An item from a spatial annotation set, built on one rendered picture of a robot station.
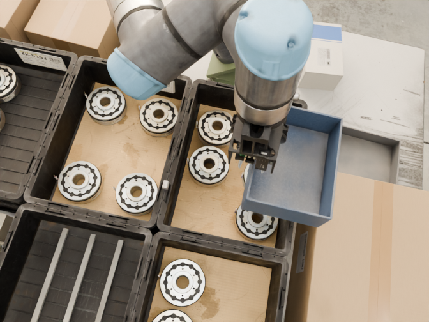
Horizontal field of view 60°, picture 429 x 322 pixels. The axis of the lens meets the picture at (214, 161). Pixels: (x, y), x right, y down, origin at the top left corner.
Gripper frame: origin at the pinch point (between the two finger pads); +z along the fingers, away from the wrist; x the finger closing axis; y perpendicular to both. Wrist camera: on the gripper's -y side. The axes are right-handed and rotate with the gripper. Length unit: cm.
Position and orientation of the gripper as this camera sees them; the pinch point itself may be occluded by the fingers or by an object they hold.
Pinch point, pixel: (255, 150)
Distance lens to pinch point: 68.9
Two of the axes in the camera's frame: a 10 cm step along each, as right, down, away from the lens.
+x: 9.7, 2.2, -1.2
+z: 0.3, 3.8, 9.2
